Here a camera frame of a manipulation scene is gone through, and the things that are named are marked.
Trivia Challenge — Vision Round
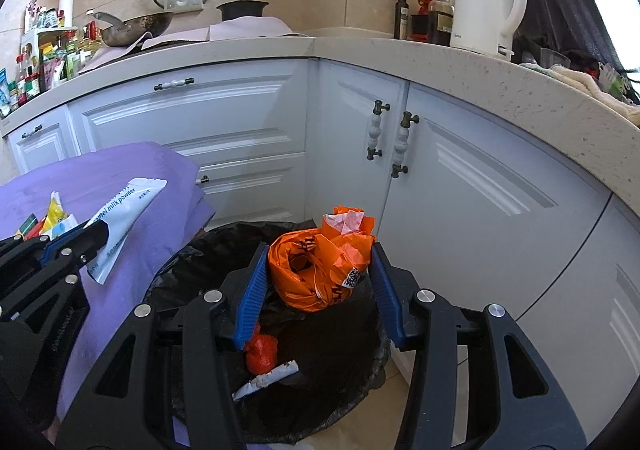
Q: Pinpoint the beige towel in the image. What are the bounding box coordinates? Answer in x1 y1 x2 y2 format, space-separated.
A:
521 62 640 127

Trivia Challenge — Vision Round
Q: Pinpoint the white kitchen cabinet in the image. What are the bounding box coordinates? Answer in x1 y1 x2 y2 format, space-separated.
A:
5 55 640 443

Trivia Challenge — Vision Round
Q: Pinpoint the drinking glass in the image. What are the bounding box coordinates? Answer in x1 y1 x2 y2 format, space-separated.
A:
537 48 571 70

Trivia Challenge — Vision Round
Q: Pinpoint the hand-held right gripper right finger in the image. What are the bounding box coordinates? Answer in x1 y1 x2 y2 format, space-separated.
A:
368 242 587 450

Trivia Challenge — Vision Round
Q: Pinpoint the small orange plastic scrap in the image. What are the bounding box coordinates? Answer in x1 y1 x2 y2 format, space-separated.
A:
245 330 279 376

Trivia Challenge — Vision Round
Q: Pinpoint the bin with black liner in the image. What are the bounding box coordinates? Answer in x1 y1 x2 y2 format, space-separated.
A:
142 221 394 446

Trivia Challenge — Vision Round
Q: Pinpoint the brown liquid glass bottle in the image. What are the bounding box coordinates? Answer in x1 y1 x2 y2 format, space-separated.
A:
427 0 455 47

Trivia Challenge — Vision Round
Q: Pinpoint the red jar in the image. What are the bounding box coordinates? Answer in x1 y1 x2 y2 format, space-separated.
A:
410 0 437 42

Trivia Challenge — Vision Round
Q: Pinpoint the wide drawer handle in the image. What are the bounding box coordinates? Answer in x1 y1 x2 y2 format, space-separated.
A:
154 77 196 92

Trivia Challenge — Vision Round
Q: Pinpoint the white milk powder packet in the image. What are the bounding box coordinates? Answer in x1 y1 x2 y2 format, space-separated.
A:
82 178 168 286

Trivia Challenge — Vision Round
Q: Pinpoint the green and red wrapper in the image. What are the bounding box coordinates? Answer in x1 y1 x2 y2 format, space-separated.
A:
14 213 45 242

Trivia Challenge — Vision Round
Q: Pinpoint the black pot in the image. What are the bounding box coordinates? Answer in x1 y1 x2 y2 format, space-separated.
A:
216 0 270 23

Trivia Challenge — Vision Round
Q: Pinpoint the white electric kettle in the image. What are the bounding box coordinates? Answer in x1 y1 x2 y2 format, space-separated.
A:
449 0 528 62

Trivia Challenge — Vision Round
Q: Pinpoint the steel wok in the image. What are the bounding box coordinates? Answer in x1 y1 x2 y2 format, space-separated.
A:
92 11 175 49

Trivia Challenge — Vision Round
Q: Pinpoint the orange plastic bag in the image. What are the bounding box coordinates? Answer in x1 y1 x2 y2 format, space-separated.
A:
267 205 377 314

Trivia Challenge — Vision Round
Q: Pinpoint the purple cloth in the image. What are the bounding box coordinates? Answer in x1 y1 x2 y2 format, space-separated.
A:
0 141 217 431

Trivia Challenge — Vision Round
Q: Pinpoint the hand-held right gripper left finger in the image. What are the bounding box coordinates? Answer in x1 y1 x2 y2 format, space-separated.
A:
55 242 273 450

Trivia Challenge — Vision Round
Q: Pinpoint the white rolled paper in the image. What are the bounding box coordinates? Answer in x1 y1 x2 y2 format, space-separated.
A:
231 359 300 402

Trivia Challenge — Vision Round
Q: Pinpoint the group of condiment bottles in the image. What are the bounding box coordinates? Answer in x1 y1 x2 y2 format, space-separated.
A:
0 0 103 119

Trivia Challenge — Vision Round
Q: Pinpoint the yellow snack wrapper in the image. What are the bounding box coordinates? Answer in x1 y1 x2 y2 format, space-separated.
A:
42 191 79 238

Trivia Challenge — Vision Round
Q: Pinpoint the dark olive oil bottle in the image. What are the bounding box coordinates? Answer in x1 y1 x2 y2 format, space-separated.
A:
393 0 411 41

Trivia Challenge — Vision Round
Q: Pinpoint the white beaded door handle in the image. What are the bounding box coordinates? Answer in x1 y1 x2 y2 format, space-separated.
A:
368 100 392 162
390 112 421 179

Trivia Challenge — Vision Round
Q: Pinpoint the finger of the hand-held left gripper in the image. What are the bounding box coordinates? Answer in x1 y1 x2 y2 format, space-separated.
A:
0 221 110 322
0 235 51 277

